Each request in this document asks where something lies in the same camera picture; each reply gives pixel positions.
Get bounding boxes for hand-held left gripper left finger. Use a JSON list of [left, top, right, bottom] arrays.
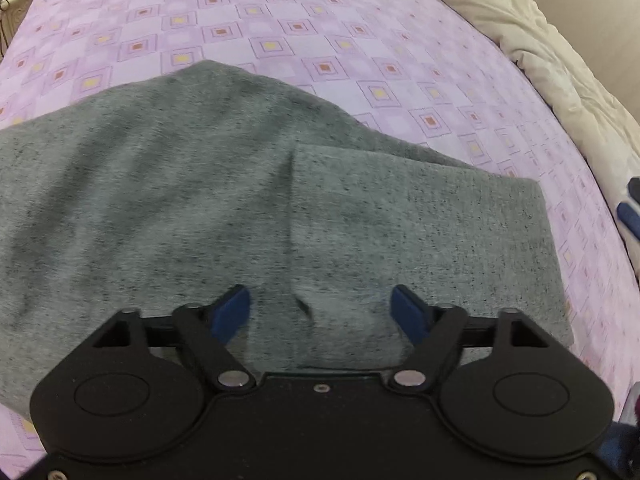
[[92, 284, 257, 391]]

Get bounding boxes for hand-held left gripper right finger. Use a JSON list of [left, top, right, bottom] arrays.
[[387, 284, 551, 391]]

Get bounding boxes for grey pants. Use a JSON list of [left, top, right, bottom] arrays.
[[0, 59, 574, 418]]

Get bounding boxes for white duvet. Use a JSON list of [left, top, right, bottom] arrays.
[[414, 0, 640, 173]]

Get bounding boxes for person's blue clothing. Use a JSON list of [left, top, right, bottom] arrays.
[[612, 382, 640, 480]]

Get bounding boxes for purple patterned bed sheet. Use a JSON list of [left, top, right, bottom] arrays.
[[0, 0, 640, 480]]

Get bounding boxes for black cable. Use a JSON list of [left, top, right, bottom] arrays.
[[0, 0, 13, 53]]

